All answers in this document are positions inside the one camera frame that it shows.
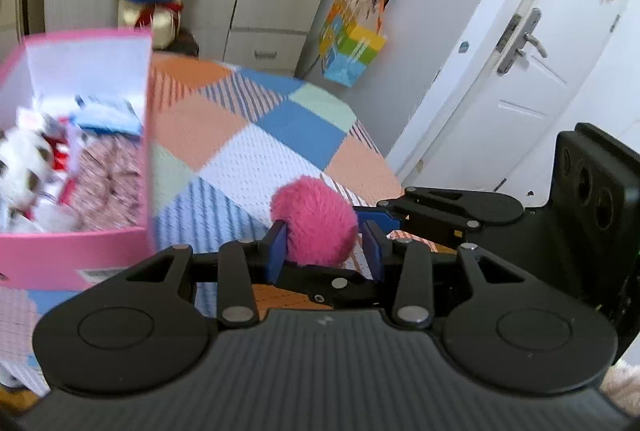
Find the pink fluffy pompom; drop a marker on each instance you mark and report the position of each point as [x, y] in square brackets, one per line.
[322, 224]

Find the patchwork tablecloth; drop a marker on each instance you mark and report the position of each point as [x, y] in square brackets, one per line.
[222, 141]

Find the silver door handle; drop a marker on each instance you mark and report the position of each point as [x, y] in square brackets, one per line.
[525, 36]

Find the pink cardboard box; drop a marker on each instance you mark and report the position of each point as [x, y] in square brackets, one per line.
[45, 247]

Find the pink floral fabric scrunchie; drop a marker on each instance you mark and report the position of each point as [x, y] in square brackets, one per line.
[107, 190]

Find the blue white plastic bag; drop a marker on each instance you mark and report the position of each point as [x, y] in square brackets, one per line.
[102, 116]

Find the white door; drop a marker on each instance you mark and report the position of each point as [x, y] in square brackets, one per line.
[500, 137]

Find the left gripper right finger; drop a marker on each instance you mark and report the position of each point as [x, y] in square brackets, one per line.
[402, 269]

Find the colourful paper gift bag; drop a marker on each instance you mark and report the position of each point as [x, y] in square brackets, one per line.
[350, 39]

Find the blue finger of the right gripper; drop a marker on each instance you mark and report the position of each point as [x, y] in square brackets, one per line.
[379, 216]

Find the red envelope packet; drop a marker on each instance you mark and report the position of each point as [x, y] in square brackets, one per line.
[66, 147]

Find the white brown cat plush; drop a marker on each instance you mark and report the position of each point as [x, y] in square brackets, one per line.
[26, 163]

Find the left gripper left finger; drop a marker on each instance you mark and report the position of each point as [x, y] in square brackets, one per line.
[243, 264]

